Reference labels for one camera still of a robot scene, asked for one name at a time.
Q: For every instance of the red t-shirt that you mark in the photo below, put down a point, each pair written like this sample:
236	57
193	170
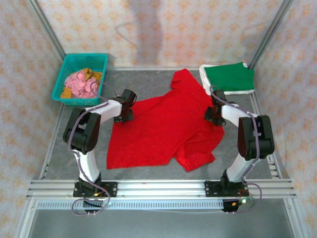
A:
158	129

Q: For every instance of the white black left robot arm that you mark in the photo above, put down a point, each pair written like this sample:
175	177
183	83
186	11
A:
86	163

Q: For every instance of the green folded t-shirt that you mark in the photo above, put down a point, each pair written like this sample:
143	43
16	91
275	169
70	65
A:
230	77

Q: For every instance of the white folded t-shirt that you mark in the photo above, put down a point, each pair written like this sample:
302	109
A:
203	77

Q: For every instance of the pink and yellow cloths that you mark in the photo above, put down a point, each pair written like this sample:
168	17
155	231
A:
96	75

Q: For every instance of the pink crumpled t-shirt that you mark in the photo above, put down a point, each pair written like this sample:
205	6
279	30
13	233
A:
79	84

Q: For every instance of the teal plastic basket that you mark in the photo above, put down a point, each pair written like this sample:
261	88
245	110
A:
81	60

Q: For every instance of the black controller board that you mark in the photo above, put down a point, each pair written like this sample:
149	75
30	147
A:
232	205
92	204

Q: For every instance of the aluminium table end rail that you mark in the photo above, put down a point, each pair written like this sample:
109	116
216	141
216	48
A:
148	68

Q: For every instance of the aluminium frame post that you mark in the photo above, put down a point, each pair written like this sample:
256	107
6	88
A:
47	32
270	32

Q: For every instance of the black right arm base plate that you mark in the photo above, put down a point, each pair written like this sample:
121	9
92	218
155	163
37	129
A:
210	189

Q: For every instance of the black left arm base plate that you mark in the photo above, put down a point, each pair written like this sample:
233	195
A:
112	189

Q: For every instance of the aluminium mounting rail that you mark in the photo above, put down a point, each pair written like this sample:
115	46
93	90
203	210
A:
161	189

